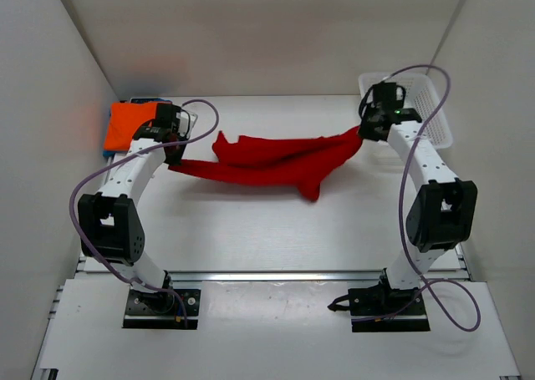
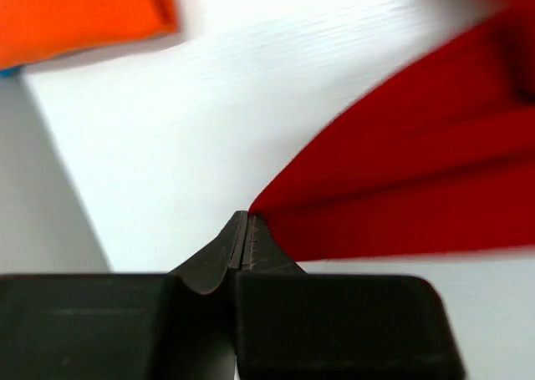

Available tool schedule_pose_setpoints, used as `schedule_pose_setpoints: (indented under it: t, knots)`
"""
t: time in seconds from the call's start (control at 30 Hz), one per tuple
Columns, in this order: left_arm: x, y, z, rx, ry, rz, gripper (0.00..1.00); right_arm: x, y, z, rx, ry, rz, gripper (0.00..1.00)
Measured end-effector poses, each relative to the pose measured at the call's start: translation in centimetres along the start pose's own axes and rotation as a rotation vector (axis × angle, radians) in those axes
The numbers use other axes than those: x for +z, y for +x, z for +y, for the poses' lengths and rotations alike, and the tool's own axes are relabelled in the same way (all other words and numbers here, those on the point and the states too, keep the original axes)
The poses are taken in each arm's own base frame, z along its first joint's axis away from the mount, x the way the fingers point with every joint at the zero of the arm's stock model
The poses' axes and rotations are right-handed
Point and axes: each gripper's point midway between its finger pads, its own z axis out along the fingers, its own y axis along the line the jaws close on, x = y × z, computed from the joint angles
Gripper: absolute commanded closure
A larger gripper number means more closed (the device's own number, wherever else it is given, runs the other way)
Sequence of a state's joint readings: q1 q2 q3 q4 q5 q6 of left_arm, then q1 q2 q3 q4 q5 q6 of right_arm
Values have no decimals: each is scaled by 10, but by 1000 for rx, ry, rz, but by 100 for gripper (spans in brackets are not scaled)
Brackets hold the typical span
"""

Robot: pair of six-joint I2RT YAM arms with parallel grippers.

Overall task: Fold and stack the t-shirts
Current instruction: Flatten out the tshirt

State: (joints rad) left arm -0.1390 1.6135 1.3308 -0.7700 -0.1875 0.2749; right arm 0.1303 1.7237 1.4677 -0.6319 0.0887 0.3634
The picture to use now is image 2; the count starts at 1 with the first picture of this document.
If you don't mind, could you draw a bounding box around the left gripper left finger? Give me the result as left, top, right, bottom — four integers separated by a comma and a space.
1, 211, 247, 379

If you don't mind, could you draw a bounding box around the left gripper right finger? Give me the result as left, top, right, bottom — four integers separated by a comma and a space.
234, 215, 466, 379

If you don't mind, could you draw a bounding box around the red t shirt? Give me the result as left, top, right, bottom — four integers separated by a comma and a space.
250, 18, 534, 261

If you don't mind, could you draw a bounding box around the blue t shirt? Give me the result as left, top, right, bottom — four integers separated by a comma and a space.
0, 66, 21, 78

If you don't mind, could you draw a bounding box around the orange t shirt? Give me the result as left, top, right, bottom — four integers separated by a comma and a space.
1, 0, 180, 70

